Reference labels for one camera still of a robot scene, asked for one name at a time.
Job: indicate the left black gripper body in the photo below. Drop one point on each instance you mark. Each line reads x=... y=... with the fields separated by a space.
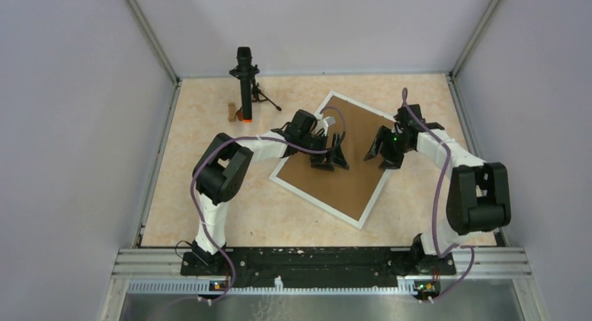
x=318 y=143

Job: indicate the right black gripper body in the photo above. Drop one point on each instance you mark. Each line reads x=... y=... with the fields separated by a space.
x=391 y=148

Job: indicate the brown backing board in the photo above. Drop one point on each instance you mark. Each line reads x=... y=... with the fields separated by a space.
x=351 y=180

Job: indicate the white picture frame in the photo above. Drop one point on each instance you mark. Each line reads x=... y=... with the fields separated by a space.
x=323 y=203

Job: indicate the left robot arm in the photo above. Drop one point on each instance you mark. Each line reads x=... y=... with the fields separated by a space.
x=220 y=173

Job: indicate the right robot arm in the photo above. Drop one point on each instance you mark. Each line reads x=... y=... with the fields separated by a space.
x=471 y=197

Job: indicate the small wooden block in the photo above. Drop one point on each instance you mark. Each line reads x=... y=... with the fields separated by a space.
x=232 y=112

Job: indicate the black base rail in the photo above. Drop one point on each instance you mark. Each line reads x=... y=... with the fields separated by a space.
x=317 y=267

